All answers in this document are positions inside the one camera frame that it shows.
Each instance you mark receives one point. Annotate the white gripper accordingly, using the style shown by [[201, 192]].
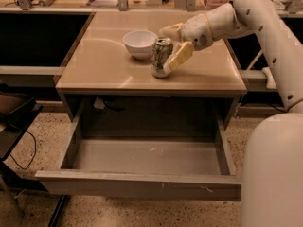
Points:
[[196, 32]]

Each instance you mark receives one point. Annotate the white ceramic bowl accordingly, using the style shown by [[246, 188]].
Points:
[[139, 43]]

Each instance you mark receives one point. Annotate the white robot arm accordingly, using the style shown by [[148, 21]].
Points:
[[272, 172]]

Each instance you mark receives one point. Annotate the open grey top drawer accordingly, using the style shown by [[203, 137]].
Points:
[[147, 148]]

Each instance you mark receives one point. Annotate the green white 7up can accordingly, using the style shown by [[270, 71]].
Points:
[[161, 50]]

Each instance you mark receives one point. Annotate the dark side table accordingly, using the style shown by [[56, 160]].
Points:
[[17, 112]]

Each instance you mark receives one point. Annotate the white stick with handle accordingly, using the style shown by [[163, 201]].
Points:
[[255, 59]]

